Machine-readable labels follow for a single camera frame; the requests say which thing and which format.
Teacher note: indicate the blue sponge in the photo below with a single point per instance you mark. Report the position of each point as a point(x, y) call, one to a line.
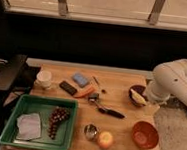
point(80, 80)

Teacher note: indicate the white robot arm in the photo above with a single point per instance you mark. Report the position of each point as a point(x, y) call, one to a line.
point(169, 78)

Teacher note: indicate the orange carrot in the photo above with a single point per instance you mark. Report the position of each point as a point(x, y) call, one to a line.
point(85, 92)

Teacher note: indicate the black rectangular block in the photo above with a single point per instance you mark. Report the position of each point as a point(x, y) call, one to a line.
point(68, 88)

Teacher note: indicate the dark bowl with banana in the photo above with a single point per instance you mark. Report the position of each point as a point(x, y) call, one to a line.
point(136, 95)

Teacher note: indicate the white paper cup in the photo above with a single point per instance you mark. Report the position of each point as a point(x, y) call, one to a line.
point(43, 79)

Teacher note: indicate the bunch of dark grapes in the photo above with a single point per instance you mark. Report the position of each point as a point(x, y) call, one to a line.
point(58, 115)

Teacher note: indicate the small metal cup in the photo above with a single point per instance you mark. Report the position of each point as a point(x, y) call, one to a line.
point(90, 132)

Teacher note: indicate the yellow red apple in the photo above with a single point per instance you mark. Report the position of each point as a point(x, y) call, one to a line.
point(105, 140)

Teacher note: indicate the green plastic tray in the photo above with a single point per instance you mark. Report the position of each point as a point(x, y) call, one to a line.
point(43, 106)

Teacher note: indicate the orange plastic bowl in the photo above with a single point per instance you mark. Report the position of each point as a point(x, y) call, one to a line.
point(144, 135)

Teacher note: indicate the white folded cloth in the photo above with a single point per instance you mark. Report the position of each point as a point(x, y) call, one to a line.
point(29, 126)

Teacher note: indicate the black chair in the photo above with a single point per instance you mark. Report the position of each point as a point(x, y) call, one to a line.
point(1, 90)

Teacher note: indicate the black handled peeler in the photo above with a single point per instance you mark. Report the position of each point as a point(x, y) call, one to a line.
point(94, 99)

